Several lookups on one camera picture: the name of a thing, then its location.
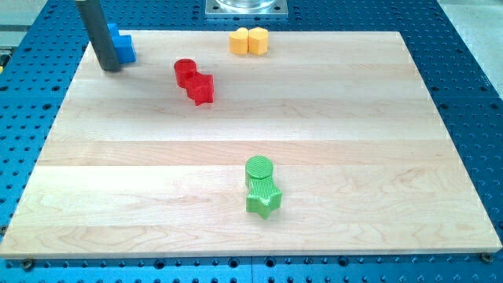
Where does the red cylinder block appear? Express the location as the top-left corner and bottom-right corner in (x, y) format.
(174, 58), (196, 88)

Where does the green cylinder block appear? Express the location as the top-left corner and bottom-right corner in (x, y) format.
(245, 156), (274, 189)

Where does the yellow heart block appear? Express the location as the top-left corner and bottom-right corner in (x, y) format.
(229, 28), (248, 55)

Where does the green star block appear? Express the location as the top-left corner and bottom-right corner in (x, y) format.
(246, 176), (282, 219)

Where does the yellow hexagon block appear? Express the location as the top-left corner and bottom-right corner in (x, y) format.
(248, 28), (269, 55)

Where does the blue block right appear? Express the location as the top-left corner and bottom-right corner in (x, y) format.
(112, 35), (136, 64)

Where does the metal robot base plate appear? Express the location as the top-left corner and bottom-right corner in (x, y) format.
(204, 0), (288, 18)

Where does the left board clamp screw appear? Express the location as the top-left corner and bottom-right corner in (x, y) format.
(20, 259), (35, 271)

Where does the red star block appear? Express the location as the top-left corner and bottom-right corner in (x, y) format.
(185, 72), (214, 106)

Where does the board clamp screw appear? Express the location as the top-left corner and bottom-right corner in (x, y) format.
(479, 253), (494, 263)
(20, 259), (35, 271)

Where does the right board clamp screw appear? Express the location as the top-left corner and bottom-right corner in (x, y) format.
(479, 253), (494, 263)

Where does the wooden board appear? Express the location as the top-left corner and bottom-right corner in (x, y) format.
(1, 31), (501, 259)

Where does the blue block behind stick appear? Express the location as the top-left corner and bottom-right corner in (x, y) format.
(107, 23), (119, 38)

